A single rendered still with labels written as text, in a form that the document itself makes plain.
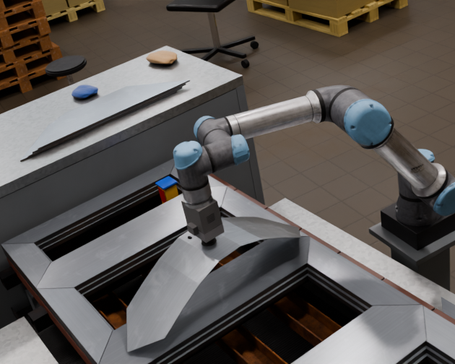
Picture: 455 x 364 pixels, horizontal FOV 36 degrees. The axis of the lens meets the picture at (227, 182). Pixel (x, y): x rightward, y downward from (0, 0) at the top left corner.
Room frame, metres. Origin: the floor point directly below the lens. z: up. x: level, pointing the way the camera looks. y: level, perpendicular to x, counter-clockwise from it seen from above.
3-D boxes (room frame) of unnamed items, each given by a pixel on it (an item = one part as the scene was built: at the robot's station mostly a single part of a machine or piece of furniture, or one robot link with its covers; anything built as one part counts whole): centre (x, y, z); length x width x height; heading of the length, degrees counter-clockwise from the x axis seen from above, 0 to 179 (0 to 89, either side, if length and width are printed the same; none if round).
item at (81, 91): (2.75, 0.51, 1.06); 0.12 x 0.10 x 0.03; 44
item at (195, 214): (1.57, 0.10, 1.12); 0.10 x 0.09 x 0.16; 122
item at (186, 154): (1.57, 0.08, 1.28); 0.09 x 0.08 x 0.11; 104
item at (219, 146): (1.61, -0.01, 1.28); 0.11 x 0.11 x 0.08; 14
